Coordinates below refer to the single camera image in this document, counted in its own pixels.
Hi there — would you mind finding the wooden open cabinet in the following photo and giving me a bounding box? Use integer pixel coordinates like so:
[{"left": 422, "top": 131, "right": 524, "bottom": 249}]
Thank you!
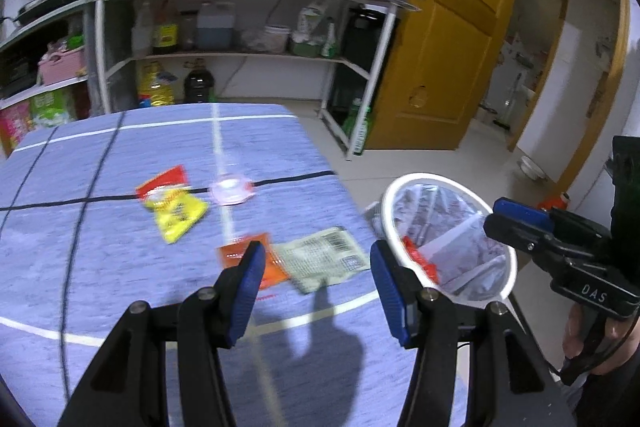
[{"left": 0, "top": 0, "right": 96, "bottom": 158}]

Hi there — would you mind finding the red plastic wrapper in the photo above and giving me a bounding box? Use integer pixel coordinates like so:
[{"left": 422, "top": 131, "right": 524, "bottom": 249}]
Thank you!
[{"left": 402, "top": 237, "right": 441, "bottom": 285}]

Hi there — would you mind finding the red snack packet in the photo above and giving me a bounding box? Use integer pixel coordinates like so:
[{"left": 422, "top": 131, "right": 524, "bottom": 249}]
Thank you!
[{"left": 136, "top": 165, "right": 191, "bottom": 202}]

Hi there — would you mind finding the soy sauce bottle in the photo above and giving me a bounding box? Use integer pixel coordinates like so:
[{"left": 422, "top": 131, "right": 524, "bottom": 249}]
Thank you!
[{"left": 152, "top": 0, "right": 180, "bottom": 55}]

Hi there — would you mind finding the black induction cooker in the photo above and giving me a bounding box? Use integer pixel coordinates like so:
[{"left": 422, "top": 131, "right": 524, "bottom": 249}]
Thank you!
[{"left": 15, "top": 0, "right": 86, "bottom": 25}]

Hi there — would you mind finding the dark brown jar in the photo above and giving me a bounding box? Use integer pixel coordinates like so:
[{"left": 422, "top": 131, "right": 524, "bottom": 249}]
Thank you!
[{"left": 179, "top": 10, "right": 198, "bottom": 52}]

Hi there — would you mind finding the yellow cooking oil bottle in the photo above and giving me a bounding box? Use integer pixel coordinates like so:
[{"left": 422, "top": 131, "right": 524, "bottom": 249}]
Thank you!
[{"left": 137, "top": 61, "right": 176, "bottom": 108}]

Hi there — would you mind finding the large dark liquid bottle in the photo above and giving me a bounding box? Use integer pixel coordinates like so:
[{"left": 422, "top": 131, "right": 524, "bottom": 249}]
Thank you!
[{"left": 182, "top": 61, "right": 216, "bottom": 104}]

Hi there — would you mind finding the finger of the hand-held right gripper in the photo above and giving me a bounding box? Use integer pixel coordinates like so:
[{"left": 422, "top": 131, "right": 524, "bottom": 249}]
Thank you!
[
  {"left": 492, "top": 197, "right": 613, "bottom": 240},
  {"left": 482, "top": 214, "right": 566, "bottom": 280}
]

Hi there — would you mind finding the red floor item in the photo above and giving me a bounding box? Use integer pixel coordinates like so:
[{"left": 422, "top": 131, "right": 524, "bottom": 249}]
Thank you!
[{"left": 537, "top": 192, "right": 571, "bottom": 214}]

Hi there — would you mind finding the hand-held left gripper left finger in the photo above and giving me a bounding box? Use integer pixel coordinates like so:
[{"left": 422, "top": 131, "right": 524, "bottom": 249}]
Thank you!
[{"left": 59, "top": 241, "right": 267, "bottom": 427}]

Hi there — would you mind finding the clear plastic tub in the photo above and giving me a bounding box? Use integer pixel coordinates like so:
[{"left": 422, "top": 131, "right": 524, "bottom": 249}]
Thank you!
[{"left": 262, "top": 25, "right": 291, "bottom": 54}]

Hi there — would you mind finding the white floor bowl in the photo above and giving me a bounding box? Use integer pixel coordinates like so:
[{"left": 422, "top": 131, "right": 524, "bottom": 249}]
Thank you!
[{"left": 517, "top": 155, "right": 548, "bottom": 181}]

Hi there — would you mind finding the pink plastic basket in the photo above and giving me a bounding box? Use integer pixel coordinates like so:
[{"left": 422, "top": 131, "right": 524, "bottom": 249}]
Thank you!
[{"left": 37, "top": 47, "right": 86, "bottom": 85}]

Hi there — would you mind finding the pink clear plastic lid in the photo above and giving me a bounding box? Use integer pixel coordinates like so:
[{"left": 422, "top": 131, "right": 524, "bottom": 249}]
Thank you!
[{"left": 210, "top": 174, "right": 256, "bottom": 206}]

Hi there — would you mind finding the green printed package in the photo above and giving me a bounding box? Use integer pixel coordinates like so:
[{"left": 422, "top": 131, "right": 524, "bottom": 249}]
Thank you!
[{"left": 30, "top": 89, "right": 76, "bottom": 128}]

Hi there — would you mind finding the person's right hand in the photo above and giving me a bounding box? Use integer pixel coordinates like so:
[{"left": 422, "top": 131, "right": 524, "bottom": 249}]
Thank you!
[{"left": 562, "top": 303, "right": 640, "bottom": 375}]

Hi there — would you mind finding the grey plastic jerry can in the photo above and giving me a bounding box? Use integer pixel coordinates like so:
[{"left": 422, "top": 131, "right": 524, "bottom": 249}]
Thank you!
[{"left": 196, "top": 2, "right": 236, "bottom": 50}]

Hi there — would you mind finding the grey-green packet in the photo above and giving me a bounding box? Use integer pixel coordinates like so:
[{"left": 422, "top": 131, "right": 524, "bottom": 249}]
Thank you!
[{"left": 272, "top": 227, "right": 368, "bottom": 294}]

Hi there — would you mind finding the white plastic bag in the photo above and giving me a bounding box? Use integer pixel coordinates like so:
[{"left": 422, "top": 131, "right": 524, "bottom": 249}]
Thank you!
[{"left": 292, "top": 2, "right": 333, "bottom": 58}]

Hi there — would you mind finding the orange packet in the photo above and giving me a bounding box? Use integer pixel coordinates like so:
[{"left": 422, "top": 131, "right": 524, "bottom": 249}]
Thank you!
[{"left": 216, "top": 232, "right": 291, "bottom": 290}]

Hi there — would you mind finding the pink printed package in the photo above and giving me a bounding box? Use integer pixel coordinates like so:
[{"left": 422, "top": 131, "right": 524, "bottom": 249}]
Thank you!
[{"left": 0, "top": 102, "right": 32, "bottom": 148}]

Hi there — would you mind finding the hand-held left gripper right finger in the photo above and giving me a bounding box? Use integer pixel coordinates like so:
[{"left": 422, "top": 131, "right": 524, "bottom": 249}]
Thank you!
[{"left": 369, "top": 239, "right": 576, "bottom": 427}]

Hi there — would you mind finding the green drink bottle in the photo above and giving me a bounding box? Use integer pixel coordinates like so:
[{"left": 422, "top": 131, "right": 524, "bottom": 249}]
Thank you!
[{"left": 342, "top": 99, "right": 373, "bottom": 156}]

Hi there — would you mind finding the white bin with plastic liner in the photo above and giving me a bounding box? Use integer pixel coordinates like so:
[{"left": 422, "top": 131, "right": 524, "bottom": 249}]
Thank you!
[{"left": 375, "top": 173, "right": 518, "bottom": 310}]

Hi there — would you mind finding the yellow wooden door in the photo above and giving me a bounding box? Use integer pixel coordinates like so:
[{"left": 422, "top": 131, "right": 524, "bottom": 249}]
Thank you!
[{"left": 370, "top": 0, "right": 526, "bottom": 152}]

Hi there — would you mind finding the person's right forearm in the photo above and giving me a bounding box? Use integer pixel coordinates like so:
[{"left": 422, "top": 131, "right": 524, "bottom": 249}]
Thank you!
[{"left": 575, "top": 352, "right": 640, "bottom": 427}]

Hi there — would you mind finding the small yellow snack wrapper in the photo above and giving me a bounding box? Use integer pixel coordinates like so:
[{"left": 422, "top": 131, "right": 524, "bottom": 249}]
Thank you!
[{"left": 145, "top": 189, "right": 209, "bottom": 244}]

